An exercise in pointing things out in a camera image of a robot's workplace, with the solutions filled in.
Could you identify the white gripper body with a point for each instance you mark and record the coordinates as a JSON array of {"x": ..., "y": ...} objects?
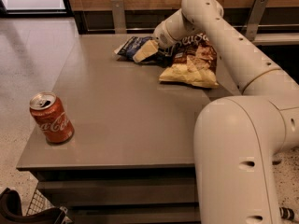
[{"x": 163, "y": 36}]

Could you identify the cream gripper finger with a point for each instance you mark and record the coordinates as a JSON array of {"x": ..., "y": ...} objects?
[{"x": 149, "y": 48}]

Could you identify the blue chip bag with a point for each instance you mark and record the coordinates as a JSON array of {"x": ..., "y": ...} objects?
[{"x": 130, "y": 47}]

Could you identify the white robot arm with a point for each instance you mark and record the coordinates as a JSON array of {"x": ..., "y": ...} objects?
[{"x": 236, "y": 138}]

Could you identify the brown sea salt chip bag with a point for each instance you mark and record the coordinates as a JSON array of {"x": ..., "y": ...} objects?
[{"x": 194, "y": 62}]

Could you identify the red coke can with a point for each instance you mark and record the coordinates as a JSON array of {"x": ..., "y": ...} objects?
[{"x": 48, "y": 111}]

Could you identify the dark bag with mesh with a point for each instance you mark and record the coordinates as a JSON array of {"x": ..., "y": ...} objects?
[{"x": 11, "y": 212}]

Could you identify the upper grey drawer front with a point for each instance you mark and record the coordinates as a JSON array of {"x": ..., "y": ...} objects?
[{"x": 120, "y": 191}]

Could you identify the grey drawer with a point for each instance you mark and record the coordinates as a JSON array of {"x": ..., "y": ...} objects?
[
  {"x": 145, "y": 214},
  {"x": 120, "y": 191}
]

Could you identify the lower grey drawer front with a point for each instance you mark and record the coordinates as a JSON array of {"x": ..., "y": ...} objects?
[{"x": 145, "y": 214}]

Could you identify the black white patterned cylinder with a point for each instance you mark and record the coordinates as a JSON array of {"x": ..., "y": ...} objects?
[{"x": 286, "y": 213}]

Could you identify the left metal wall bracket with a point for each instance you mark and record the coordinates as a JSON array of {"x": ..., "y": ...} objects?
[{"x": 118, "y": 14}]

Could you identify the metal wall bracket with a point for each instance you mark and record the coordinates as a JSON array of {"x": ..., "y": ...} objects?
[
  {"x": 118, "y": 14},
  {"x": 254, "y": 19}
]

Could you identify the right metal wall bracket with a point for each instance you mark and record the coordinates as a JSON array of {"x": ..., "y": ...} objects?
[{"x": 254, "y": 19}]

